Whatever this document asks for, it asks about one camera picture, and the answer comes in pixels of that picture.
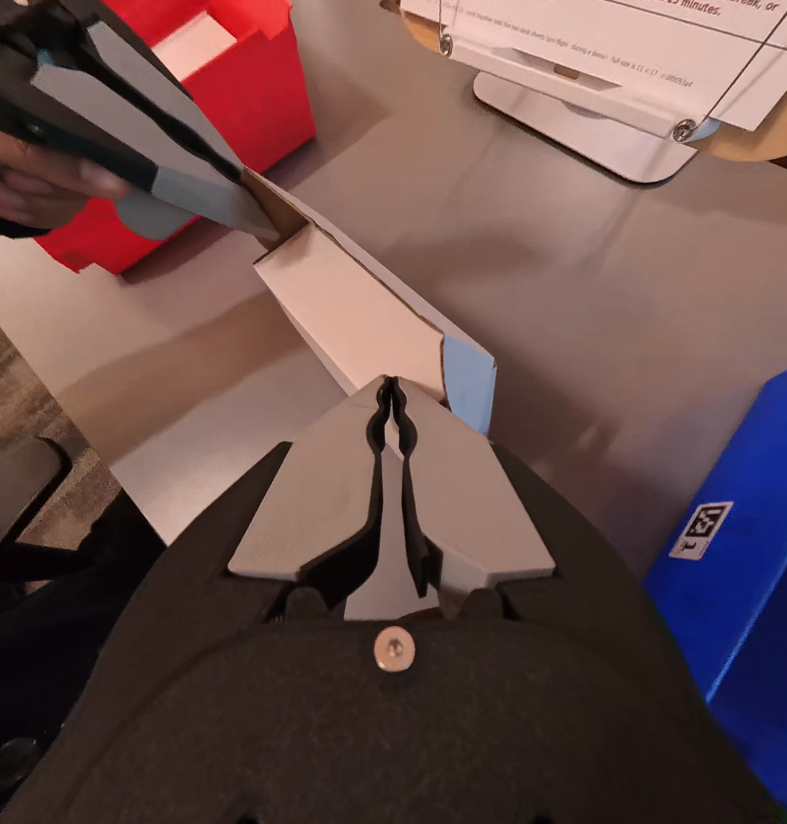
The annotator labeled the blue plastic bin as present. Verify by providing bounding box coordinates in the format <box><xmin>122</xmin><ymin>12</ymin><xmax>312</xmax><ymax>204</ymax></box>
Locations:
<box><xmin>642</xmin><ymin>360</ymin><xmax>787</xmax><ymax>813</ymax></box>

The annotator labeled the printed instruction sheet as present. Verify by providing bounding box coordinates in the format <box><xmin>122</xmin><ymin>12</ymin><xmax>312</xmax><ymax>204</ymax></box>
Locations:
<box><xmin>400</xmin><ymin>0</ymin><xmax>787</xmax><ymax>134</ymax></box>

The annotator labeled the person's left hand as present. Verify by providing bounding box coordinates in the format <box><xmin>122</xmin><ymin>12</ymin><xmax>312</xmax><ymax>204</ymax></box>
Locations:
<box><xmin>0</xmin><ymin>124</ymin><xmax>134</xmax><ymax>226</ymax></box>

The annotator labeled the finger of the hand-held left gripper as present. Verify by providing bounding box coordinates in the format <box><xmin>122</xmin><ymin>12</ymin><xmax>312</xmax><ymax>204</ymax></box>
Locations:
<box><xmin>30</xmin><ymin>63</ymin><xmax>281</xmax><ymax>243</ymax></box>
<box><xmin>86</xmin><ymin>19</ymin><xmax>245</xmax><ymax>185</ymax></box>

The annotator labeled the red plastic bin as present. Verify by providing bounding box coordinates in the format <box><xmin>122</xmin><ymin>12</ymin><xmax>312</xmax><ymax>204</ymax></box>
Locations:
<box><xmin>33</xmin><ymin>0</ymin><xmax>317</xmax><ymax>277</ymax></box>

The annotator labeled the instruction sheet on stand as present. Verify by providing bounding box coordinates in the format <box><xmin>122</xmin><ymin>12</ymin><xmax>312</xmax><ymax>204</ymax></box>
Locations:
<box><xmin>379</xmin><ymin>0</ymin><xmax>787</xmax><ymax>163</ymax></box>

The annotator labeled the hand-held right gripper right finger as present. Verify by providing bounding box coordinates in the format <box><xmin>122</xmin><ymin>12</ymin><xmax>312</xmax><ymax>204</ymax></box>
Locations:
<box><xmin>391</xmin><ymin>378</ymin><xmax>557</xmax><ymax>600</ymax></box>

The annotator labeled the black office chair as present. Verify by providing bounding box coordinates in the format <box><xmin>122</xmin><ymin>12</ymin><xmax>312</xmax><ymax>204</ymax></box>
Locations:
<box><xmin>0</xmin><ymin>436</ymin><xmax>73</xmax><ymax>569</ymax></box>

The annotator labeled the white cardboard mailer box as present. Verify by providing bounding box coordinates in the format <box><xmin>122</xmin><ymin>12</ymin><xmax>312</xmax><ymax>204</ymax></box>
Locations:
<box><xmin>152</xmin><ymin>11</ymin><xmax>239</xmax><ymax>66</ymax></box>
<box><xmin>242</xmin><ymin>167</ymin><xmax>499</xmax><ymax>462</ymax></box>

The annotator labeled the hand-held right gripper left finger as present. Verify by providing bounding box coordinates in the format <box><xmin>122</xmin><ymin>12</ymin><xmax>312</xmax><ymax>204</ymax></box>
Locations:
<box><xmin>228</xmin><ymin>376</ymin><xmax>392</xmax><ymax>610</ymax></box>

